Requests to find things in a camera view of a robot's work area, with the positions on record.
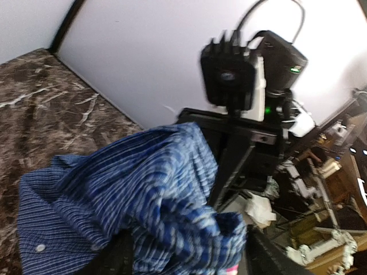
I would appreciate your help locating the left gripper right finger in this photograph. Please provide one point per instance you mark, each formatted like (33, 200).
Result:
(264, 258)

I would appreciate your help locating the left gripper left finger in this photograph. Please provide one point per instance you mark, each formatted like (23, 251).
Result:
(118, 256)

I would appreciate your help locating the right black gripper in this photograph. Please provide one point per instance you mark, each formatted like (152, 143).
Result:
(240, 146)

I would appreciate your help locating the blue checkered shirt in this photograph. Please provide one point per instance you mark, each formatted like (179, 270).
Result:
(155, 184)

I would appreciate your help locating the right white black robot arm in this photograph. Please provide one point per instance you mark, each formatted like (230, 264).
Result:
(283, 64)

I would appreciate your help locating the pink flower brooch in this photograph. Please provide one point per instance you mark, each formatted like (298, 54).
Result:
(232, 271)

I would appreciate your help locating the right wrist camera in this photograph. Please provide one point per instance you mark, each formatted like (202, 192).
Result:
(234, 77)

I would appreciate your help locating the left black frame post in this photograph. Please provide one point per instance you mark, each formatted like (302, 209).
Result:
(65, 26)

